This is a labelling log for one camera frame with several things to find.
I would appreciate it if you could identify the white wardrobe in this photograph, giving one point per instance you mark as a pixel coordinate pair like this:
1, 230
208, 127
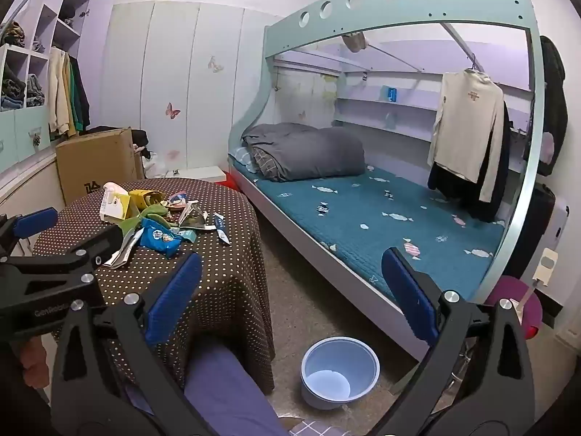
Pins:
181, 77

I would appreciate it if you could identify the green wrapper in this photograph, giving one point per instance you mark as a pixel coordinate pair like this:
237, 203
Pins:
152, 212

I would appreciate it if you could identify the pale blue plastic bin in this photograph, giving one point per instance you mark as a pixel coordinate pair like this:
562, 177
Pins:
317, 359

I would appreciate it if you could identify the round table dotted brown tablecloth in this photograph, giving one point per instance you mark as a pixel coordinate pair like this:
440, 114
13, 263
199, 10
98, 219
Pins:
218, 254

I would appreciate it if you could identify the yellow medicine box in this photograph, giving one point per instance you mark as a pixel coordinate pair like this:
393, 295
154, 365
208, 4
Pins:
143, 200

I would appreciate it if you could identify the grey hanging cloth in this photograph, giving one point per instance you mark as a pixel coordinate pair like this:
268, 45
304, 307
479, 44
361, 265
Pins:
355, 42

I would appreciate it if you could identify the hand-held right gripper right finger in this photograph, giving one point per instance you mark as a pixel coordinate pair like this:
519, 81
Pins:
408, 295

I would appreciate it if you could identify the black bag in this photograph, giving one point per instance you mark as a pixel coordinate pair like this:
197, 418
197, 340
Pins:
140, 143

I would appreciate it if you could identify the grey duvet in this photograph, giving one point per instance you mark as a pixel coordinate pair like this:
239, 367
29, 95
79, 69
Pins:
308, 150

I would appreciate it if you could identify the white cubby shelf unit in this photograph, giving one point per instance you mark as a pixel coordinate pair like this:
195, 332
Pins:
40, 57

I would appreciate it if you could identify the person's left hand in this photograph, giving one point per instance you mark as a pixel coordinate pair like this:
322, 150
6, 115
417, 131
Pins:
34, 363

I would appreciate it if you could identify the red bench white top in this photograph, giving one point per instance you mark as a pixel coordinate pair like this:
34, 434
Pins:
199, 173

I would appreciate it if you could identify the camouflage folded clothes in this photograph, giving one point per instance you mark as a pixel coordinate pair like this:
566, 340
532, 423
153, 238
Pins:
11, 34

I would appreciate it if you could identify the pink butterfly sticker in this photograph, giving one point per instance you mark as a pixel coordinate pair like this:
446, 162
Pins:
172, 110

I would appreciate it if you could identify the dark folded clothes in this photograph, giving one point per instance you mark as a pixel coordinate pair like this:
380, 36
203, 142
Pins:
35, 91
11, 88

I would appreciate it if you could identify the small teal wrapper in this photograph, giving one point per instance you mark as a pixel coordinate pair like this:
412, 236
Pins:
185, 235

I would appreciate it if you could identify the clear plastic bag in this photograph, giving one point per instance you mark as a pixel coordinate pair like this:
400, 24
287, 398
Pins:
150, 161

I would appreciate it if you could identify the person's leg purple trousers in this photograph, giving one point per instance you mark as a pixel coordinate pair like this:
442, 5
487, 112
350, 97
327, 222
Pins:
227, 390

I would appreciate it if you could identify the dark checkered cloth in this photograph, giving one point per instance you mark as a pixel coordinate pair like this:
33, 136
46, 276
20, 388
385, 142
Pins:
317, 429

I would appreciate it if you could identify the cream hanging jacket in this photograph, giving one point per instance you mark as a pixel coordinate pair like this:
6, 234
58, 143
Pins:
56, 91

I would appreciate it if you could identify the red blue round packet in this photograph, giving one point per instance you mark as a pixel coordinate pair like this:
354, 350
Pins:
178, 199

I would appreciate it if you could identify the cream sweater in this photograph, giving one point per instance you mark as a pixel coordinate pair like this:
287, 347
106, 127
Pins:
463, 122

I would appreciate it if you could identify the purple stool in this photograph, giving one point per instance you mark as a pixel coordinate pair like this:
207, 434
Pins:
504, 290

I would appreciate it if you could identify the white medicine box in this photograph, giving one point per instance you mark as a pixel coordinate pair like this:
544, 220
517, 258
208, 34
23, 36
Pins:
113, 202

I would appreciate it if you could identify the silver foil wrapper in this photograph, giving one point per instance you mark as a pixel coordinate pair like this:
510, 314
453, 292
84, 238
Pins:
193, 218

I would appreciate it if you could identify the blue checkered pillow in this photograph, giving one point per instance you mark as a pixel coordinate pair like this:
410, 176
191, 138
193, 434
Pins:
239, 156

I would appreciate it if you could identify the white sachet strips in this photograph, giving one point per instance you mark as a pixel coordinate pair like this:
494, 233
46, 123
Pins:
122, 254

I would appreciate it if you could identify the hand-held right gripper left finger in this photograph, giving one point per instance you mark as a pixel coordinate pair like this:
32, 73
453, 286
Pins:
174, 295

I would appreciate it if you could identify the small blue box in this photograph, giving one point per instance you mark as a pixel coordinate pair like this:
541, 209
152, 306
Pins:
391, 93

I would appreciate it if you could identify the teal candy print bed sheet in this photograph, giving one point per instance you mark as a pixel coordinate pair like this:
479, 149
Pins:
363, 236

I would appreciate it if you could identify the pale butterfly sticker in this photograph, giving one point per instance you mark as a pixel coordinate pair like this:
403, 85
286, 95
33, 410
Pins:
215, 64

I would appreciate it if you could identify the mint bunk bed frame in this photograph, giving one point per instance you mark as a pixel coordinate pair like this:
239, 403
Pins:
408, 4

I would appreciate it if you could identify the green hanging garment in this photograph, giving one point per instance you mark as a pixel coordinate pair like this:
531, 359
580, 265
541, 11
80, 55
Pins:
81, 100

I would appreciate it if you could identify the black suitcase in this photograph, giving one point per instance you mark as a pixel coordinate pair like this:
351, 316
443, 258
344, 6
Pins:
535, 227

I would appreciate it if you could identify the cardboard box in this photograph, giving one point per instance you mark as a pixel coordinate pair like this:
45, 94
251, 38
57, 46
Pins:
95, 163

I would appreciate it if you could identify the blue snack packet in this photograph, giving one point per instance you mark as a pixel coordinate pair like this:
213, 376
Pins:
159, 238

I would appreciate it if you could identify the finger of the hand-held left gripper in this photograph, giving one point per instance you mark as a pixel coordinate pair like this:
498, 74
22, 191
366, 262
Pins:
100, 240
36, 221

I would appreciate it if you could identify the black hanging jacket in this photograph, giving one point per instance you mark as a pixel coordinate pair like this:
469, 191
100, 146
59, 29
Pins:
551, 100

